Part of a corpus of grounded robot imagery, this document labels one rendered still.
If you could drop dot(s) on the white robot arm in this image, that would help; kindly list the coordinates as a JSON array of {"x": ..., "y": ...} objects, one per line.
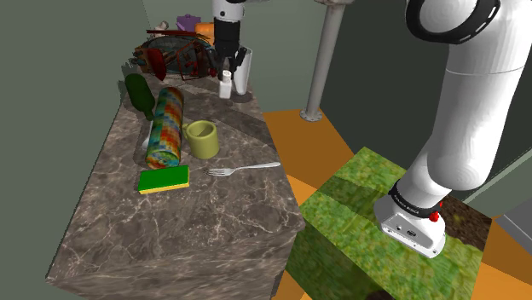
[{"x": 469, "y": 124}]

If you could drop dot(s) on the yellow-green mug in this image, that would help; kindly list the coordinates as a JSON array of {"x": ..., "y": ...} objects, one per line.
[{"x": 202, "y": 143}]

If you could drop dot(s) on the grey pole with round base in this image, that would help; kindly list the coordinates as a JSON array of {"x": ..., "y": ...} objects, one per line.
[{"x": 326, "y": 62}]

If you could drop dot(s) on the dark red dish rack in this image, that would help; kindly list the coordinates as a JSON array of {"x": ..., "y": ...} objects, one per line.
[{"x": 174, "y": 56}]

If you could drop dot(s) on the orange container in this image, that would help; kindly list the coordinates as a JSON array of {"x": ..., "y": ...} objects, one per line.
[{"x": 205, "y": 32}]

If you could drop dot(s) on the purple pot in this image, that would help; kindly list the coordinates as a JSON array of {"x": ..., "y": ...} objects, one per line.
[{"x": 188, "y": 23}]

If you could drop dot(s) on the grey furniture corner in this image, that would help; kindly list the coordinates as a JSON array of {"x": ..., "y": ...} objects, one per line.
[{"x": 517, "y": 222}]

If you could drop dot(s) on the green patterned robot stand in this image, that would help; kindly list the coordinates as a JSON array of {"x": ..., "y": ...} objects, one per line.
[{"x": 353, "y": 232}]

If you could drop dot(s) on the tall white vase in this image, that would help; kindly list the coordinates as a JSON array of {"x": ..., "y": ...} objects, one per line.
[{"x": 242, "y": 81}]

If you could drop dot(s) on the green and yellow sponge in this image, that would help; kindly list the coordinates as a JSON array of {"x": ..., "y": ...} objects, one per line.
[{"x": 163, "y": 178}]

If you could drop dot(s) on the small white bottle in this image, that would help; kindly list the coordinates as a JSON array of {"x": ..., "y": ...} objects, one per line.
[{"x": 225, "y": 88}]

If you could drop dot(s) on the multicoloured patterned cylinder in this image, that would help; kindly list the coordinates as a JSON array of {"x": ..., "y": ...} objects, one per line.
[{"x": 166, "y": 124}]

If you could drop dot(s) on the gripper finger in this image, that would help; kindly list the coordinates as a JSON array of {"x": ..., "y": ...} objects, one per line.
[
  {"x": 220, "y": 66},
  {"x": 240, "y": 60}
]

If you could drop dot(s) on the dark green bottle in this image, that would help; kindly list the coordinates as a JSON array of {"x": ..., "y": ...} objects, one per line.
[{"x": 140, "y": 94}]

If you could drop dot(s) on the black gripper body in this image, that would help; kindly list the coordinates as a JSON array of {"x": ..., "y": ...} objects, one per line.
[{"x": 227, "y": 35}]

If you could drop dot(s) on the silver fork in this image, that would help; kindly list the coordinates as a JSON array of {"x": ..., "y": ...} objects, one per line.
[{"x": 241, "y": 168}]

